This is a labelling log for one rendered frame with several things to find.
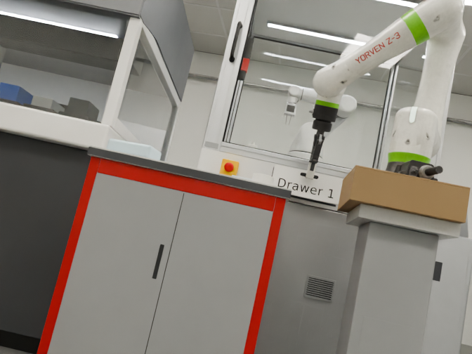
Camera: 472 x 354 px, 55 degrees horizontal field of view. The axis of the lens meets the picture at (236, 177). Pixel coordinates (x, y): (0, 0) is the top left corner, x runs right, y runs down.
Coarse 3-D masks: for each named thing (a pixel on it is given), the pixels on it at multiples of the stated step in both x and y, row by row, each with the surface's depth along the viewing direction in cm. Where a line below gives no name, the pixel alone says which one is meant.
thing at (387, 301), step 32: (352, 224) 153; (384, 224) 132; (416, 224) 127; (448, 224) 126; (384, 256) 130; (416, 256) 129; (352, 288) 139; (384, 288) 129; (416, 288) 128; (352, 320) 129; (384, 320) 127; (416, 320) 126; (352, 352) 127; (384, 352) 126; (416, 352) 125
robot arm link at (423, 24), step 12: (432, 0) 145; (444, 0) 143; (456, 0) 143; (408, 12) 150; (420, 12) 146; (432, 12) 144; (444, 12) 143; (456, 12) 144; (408, 24) 147; (420, 24) 146; (432, 24) 145; (444, 24) 146; (456, 24) 148; (420, 36) 148; (432, 36) 149
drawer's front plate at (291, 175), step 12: (276, 168) 188; (288, 168) 188; (276, 180) 187; (288, 180) 187; (300, 180) 187; (312, 180) 187; (324, 180) 187; (336, 180) 187; (300, 192) 186; (312, 192) 186; (324, 192) 186; (336, 192) 186; (336, 204) 186
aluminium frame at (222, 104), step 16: (240, 0) 207; (464, 0) 206; (240, 16) 206; (240, 32) 205; (240, 48) 204; (224, 64) 202; (240, 64) 204; (224, 80) 201; (224, 96) 200; (448, 96) 199; (224, 112) 200; (208, 128) 198; (224, 128) 198; (208, 144) 197; (224, 144) 197; (272, 160) 195; (288, 160) 196; (304, 160) 195; (432, 160) 195; (336, 176) 194
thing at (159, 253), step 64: (128, 192) 135; (192, 192) 134; (256, 192) 134; (64, 256) 132; (128, 256) 132; (192, 256) 131; (256, 256) 131; (64, 320) 129; (128, 320) 129; (192, 320) 129; (256, 320) 128
